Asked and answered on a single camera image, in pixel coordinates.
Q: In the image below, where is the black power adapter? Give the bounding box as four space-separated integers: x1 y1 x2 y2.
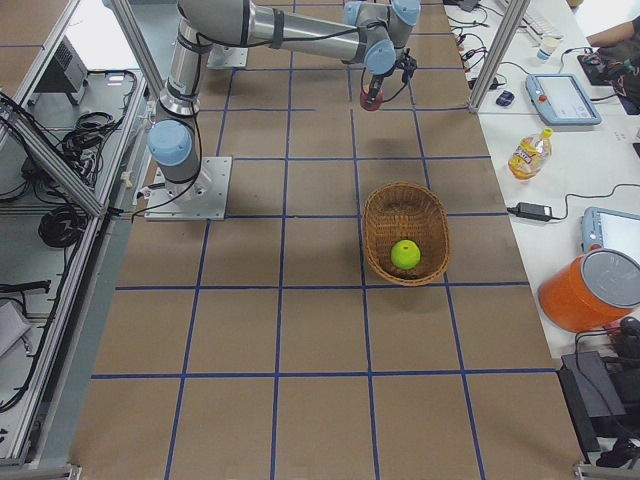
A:
507 202 553 222

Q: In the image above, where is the orange juice bottle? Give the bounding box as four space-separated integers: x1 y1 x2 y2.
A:
508 127 554 180

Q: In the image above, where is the black box device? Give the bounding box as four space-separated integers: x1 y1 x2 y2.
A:
557 352 639 470

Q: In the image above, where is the coiled black cable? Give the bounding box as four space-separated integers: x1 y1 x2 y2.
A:
38 204 82 249

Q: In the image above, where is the paper cup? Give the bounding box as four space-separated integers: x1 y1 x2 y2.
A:
536 35 560 62

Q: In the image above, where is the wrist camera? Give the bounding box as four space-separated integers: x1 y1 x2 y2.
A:
396 49 417 84

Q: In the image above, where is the red apple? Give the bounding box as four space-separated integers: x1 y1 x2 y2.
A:
359 87 384 112

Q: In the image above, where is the wicker basket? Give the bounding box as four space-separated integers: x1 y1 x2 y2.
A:
363 182 451 287

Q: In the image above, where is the grey electronics box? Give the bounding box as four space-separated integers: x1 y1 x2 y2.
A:
34 36 88 105

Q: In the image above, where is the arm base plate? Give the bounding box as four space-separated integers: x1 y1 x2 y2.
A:
207 44 248 70
143 157 232 221

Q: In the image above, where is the aluminium frame post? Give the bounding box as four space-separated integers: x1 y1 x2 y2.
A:
468 0 530 113

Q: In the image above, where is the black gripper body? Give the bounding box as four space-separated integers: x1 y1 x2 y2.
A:
369 62 398 93

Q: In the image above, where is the green apple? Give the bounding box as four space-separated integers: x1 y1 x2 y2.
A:
390 239 421 270

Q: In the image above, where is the blue teach pendant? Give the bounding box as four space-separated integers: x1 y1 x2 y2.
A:
525 74 602 126
581 206 640 262

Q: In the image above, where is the orange bucket with lid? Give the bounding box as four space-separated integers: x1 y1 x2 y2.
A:
538 248 639 333

